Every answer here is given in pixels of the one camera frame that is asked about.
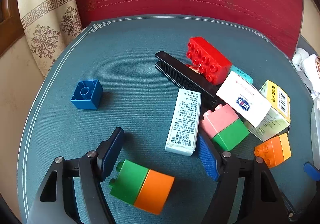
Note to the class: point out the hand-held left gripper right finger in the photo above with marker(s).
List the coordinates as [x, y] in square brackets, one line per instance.
[207, 159]

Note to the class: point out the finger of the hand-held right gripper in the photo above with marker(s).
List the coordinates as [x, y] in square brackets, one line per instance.
[312, 170]

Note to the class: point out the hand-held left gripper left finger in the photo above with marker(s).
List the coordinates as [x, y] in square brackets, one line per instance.
[113, 153]

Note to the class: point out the pink and green toy block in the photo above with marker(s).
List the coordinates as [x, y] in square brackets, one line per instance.
[225, 126]

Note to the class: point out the orange and yellow toy block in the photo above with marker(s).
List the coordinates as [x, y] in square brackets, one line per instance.
[273, 150]

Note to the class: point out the green and orange toy block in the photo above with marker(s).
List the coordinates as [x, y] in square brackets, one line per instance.
[142, 186]

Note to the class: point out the pale blue printed carton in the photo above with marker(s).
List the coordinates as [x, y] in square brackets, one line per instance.
[185, 118]

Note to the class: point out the clear plastic container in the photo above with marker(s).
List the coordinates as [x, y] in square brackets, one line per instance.
[316, 123]

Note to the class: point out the blue toy building block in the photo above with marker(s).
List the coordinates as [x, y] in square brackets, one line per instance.
[86, 97]

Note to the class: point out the yellow and white carton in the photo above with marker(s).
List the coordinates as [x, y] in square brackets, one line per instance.
[275, 111]

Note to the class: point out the white carton with red band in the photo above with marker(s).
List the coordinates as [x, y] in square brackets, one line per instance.
[242, 96]

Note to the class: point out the black folding comb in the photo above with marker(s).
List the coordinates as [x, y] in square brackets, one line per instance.
[180, 73]

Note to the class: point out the small red orange packet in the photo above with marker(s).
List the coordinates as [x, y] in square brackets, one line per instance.
[195, 69]

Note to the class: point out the teal dental floss case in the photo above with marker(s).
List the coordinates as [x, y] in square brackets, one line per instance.
[243, 73]

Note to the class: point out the red toy building block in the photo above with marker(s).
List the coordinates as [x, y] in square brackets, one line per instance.
[210, 53]

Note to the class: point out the teal desktop mat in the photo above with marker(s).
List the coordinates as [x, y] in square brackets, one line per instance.
[130, 68]

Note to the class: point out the white crumpled cloth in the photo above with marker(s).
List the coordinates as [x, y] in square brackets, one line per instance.
[307, 66]

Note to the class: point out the grey blue seat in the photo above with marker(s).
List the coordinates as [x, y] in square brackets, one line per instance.
[305, 43]

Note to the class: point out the beige patterned curtain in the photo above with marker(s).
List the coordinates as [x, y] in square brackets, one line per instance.
[47, 13]

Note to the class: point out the brown wooden frame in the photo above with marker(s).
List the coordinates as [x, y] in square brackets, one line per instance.
[10, 23]

